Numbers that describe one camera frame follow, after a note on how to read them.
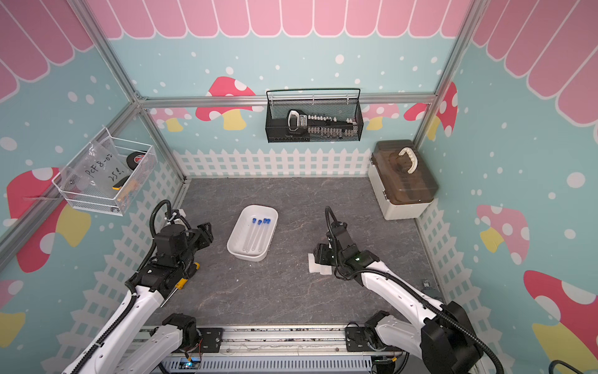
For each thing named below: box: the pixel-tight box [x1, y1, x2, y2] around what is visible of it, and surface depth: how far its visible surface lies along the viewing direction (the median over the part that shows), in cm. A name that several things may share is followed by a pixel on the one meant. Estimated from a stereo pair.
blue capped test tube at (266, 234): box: [262, 218, 272, 252], surface depth 102 cm
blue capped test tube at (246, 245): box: [242, 217, 257, 254], surface depth 99 cm
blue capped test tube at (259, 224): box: [250, 219, 263, 252], surface depth 101 cm
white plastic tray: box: [226, 204, 279, 262], surface depth 101 cm
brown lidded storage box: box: [368, 139, 439, 221], surface depth 101 cm
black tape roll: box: [126, 151, 146, 171], surface depth 82 cm
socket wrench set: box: [286, 109, 358, 138], surface depth 91 cm
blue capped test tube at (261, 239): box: [257, 218, 268, 253], surface depth 101 cm
